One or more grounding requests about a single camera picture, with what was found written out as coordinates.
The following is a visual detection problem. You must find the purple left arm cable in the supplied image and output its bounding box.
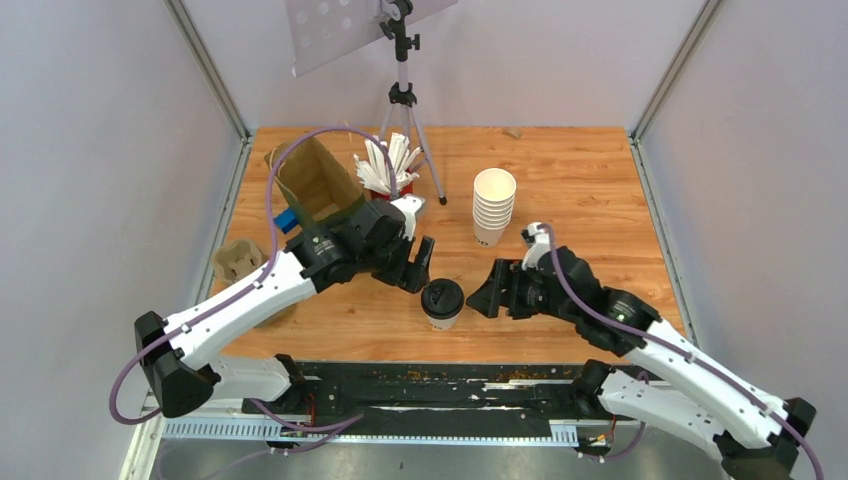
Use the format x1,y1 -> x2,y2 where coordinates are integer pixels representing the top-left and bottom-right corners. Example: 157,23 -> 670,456
109,125 -> 399,427

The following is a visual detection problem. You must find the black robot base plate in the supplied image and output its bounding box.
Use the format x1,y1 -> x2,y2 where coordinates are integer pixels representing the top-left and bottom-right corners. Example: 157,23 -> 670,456
266,362 -> 612,439

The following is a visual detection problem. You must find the cardboard cup carrier tray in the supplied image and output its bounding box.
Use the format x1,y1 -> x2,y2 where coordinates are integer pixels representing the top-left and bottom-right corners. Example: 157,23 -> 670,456
210,238 -> 268,286

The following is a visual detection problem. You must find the blue toy brick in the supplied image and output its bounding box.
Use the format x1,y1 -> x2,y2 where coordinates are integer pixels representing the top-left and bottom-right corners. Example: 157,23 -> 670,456
273,208 -> 299,234

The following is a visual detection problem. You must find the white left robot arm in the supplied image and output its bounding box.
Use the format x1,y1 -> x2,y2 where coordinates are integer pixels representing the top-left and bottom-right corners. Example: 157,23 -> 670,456
134,194 -> 435,418

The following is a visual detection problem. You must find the white wrapped straws bundle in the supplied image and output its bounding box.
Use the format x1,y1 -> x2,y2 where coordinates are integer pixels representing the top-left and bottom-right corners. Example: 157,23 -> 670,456
353,133 -> 422,194

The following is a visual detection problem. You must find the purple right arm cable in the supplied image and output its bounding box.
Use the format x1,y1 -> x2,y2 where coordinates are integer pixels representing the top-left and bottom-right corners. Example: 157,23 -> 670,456
539,223 -> 826,480

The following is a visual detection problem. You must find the white paper cup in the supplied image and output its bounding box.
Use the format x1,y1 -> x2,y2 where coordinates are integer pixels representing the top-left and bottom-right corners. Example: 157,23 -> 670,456
420,278 -> 466,332

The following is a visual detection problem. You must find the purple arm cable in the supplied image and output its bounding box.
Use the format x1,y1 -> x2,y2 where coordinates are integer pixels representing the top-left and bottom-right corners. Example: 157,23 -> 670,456
109,125 -> 399,427
539,223 -> 826,480

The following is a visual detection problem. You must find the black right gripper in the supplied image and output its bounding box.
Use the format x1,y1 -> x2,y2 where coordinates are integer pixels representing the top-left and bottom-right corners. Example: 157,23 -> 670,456
465,259 -> 578,324

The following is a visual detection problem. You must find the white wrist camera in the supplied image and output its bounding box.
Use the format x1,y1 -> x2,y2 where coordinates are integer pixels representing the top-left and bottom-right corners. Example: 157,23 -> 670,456
389,194 -> 426,241
521,222 -> 550,270

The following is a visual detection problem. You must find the red straw holder cup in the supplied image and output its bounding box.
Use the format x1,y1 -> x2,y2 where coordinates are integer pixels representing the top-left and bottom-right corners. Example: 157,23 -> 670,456
367,184 -> 413,201

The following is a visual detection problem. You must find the green paper bag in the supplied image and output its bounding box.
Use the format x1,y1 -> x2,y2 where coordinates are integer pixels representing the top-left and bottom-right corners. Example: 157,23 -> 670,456
274,137 -> 366,227

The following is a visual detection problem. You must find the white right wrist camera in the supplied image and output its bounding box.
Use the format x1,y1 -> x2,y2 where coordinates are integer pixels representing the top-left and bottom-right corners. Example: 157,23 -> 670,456
521,222 -> 550,270

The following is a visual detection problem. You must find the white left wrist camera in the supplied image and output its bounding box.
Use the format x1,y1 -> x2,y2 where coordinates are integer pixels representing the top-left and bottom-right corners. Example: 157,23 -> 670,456
389,194 -> 426,241

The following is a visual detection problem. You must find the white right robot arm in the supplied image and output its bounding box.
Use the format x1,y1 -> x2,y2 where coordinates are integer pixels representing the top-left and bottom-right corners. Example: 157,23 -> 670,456
466,247 -> 824,479

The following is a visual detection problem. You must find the stack of white paper cups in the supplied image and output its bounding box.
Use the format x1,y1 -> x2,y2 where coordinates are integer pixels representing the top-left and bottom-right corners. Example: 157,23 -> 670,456
472,168 -> 517,247

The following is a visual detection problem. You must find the white perforated board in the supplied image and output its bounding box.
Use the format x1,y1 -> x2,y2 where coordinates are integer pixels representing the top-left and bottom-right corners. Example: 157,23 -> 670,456
284,1 -> 454,77

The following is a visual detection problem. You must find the white tripod stand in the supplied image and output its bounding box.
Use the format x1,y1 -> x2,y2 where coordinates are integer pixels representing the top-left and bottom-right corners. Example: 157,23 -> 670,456
377,0 -> 448,206

